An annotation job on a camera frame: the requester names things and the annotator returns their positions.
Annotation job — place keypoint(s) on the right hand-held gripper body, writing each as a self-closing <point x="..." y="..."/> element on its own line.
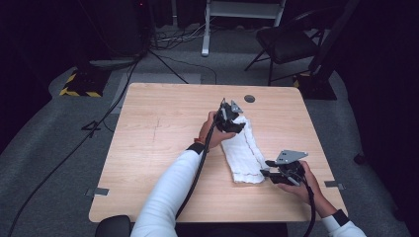
<point x="290" y="173"/>

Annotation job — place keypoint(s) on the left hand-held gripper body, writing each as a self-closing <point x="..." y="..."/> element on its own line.
<point x="227" y="118"/>

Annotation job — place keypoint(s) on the white towel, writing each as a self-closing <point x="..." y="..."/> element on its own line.
<point x="245" y="158"/>

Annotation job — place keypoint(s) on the person's left hand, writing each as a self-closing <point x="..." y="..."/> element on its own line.
<point x="210" y="135"/>

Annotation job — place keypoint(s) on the person's right hand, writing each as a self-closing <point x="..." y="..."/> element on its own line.
<point x="309" y="192"/>

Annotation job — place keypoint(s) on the dark round table grommet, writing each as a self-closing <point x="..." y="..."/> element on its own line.
<point x="249" y="98"/>

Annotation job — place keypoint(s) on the grey tape piece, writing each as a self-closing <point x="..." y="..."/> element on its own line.
<point x="98" y="191"/>
<point x="334" y="184"/>

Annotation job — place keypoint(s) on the person's dark clothing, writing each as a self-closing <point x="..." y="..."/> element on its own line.
<point x="230" y="231"/>

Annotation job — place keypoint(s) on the small black floor object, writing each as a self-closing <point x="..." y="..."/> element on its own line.
<point x="359" y="159"/>

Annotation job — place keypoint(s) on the black folding chair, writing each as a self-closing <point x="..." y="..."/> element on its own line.
<point x="286" y="42"/>

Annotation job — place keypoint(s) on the black stand column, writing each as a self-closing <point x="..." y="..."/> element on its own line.
<point x="332" y="39"/>

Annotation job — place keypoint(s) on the black computer tower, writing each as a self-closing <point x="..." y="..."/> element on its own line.
<point x="122" y="29"/>

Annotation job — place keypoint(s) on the black office chair seat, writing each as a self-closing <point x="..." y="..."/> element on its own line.
<point x="113" y="227"/>

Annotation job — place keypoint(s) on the black yellow striped base plate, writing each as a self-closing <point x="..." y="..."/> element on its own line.
<point x="318" y="89"/>
<point x="84" y="84"/>

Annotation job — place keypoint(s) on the white desk frame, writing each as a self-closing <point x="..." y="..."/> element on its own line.
<point x="207" y="29"/>

